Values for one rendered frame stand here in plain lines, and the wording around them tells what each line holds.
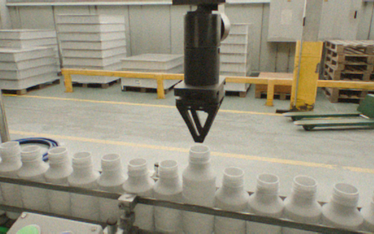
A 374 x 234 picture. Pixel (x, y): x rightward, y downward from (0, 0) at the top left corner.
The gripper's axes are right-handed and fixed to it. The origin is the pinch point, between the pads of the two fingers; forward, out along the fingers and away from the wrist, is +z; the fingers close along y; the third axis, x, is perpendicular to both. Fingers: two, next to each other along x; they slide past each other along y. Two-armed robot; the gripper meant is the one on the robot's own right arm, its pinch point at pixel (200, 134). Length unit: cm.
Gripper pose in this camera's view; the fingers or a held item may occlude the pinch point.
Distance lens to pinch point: 52.2
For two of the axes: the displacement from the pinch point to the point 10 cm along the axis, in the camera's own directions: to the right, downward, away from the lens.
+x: -9.7, -0.8, 2.4
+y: 2.6, -3.0, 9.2
